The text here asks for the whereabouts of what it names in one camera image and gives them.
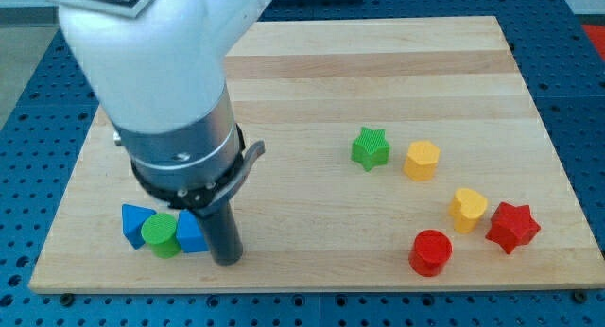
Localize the blue triangle block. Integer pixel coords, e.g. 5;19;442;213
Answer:
121;204;156;250

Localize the green star block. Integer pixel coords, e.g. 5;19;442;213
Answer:
351;127;390;172

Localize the wooden board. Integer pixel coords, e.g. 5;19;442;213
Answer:
29;16;604;294

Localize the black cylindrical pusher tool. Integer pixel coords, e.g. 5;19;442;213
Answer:
194;202;243;266

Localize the yellow hexagon block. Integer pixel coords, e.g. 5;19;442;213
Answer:
403;140;441;181

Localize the blue cube block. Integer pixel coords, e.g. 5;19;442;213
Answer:
176;210;209;253

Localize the red cylinder block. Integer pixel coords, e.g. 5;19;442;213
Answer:
408;230;453;277

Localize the green cylinder block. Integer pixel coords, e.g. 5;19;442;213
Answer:
141;213;182;259

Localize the yellow heart block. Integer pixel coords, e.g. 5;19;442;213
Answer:
448;188;488;233

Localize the red star block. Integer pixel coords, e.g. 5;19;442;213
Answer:
485;202;542;254

